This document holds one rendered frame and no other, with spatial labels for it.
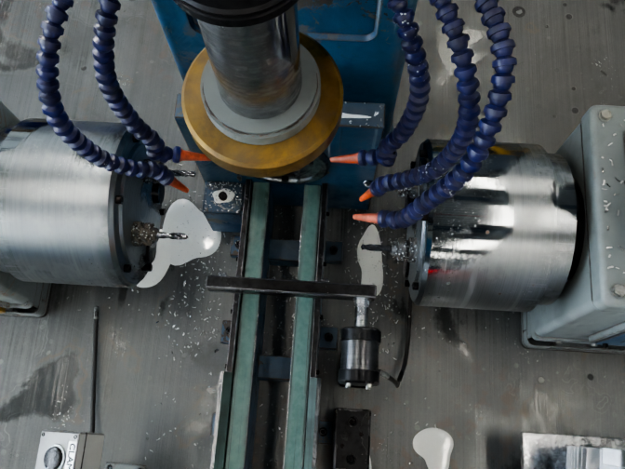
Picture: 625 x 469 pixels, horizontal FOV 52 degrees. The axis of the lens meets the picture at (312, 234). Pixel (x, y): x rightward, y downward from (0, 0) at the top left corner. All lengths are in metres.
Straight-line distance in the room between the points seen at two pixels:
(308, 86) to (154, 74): 0.74
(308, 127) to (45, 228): 0.41
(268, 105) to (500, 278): 0.41
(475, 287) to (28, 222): 0.61
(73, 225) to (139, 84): 0.54
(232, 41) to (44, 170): 0.45
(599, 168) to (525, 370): 0.43
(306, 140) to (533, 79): 0.80
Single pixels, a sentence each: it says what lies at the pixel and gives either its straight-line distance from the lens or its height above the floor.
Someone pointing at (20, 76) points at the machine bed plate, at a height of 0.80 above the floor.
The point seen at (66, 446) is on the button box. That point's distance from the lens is 0.96.
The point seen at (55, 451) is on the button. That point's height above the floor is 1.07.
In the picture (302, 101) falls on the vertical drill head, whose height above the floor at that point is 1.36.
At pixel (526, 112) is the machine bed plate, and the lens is 1.38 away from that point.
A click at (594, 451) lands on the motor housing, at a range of 0.98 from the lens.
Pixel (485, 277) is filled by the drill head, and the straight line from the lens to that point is 0.90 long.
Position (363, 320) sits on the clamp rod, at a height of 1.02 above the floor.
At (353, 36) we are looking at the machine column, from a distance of 0.96.
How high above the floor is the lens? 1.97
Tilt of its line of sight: 73 degrees down
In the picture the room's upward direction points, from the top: 4 degrees counter-clockwise
